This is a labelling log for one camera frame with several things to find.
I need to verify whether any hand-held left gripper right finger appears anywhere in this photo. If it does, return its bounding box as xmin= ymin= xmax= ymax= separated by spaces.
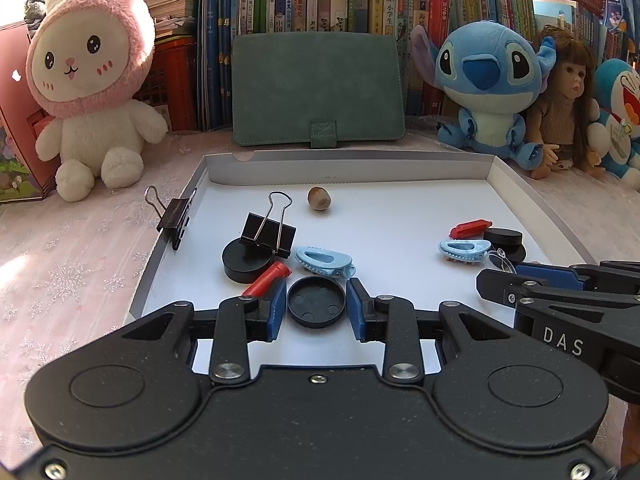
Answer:
xmin=346 ymin=278 xmax=506 ymax=386

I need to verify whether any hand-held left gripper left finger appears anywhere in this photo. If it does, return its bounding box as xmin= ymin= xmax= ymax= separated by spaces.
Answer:
xmin=122 ymin=277 xmax=289 ymax=386

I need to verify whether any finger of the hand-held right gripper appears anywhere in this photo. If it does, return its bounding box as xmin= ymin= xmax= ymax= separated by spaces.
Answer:
xmin=515 ymin=260 xmax=640 ymax=289
xmin=476 ymin=268 xmax=640 ymax=309

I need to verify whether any red plastic cap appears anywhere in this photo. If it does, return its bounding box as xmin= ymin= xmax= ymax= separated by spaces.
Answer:
xmin=241 ymin=261 xmax=292 ymax=298
xmin=449 ymin=218 xmax=493 ymax=240

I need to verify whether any black round disc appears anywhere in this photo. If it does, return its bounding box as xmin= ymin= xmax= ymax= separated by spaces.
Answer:
xmin=482 ymin=227 xmax=523 ymax=248
xmin=492 ymin=244 xmax=527 ymax=263
xmin=221 ymin=237 xmax=275 ymax=284

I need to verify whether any black round lid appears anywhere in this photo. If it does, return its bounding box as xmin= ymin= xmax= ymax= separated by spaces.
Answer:
xmin=287 ymin=276 xmax=347 ymax=330

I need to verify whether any light blue hair clip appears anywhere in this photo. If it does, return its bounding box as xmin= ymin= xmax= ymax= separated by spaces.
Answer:
xmin=294 ymin=246 xmax=356 ymax=279
xmin=439 ymin=239 xmax=493 ymax=265

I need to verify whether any black binder clip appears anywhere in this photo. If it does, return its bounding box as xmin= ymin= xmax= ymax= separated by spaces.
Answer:
xmin=240 ymin=191 xmax=297 ymax=259
xmin=144 ymin=185 xmax=198 ymax=252

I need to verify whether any white cardboard box tray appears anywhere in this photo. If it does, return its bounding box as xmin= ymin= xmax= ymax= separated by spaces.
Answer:
xmin=129 ymin=152 xmax=601 ymax=376

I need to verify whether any brown hazelnut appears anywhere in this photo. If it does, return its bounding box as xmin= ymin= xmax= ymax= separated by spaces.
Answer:
xmin=307 ymin=186 xmax=333 ymax=212

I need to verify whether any long-haired baby doll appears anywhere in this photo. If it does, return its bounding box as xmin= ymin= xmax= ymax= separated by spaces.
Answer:
xmin=522 ymin=25 xmax=608 ymax=181

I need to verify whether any blue robot cat plush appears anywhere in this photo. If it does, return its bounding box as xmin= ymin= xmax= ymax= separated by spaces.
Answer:
xmin=587 ymin=57 xmax=640 ymax=183

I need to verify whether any blue alien plush toy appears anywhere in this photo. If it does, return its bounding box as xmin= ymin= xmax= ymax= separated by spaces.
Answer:
xmin=410 ymin=20 xmax=558 ymax=170

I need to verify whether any green notebook case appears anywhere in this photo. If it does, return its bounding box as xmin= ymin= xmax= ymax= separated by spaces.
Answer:
xmin=231 ymin=32 xmax=406 ymax=149

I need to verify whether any red plastic crate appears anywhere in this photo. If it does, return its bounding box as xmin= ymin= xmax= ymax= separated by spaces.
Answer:
xmin=135 ymin=35 xmax=200 ymax=133

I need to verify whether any blue printed packet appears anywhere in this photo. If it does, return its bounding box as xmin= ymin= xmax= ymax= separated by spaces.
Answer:
xmin=597 ymin=0 xmax=640 ymax=36

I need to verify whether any pink bunny plush toy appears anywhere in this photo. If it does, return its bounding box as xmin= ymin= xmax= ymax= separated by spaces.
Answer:
xmin=25 ymin=0 xmax=168 ymax=203

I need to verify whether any pink house-shaped box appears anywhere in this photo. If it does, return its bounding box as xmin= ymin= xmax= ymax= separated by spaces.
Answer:
xmin=0 ymin=21 xmax=58 ymax=204

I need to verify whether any grey cloth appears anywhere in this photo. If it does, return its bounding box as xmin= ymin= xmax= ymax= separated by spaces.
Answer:
xmin=22 ymin=0 xmax=51 ymax=28

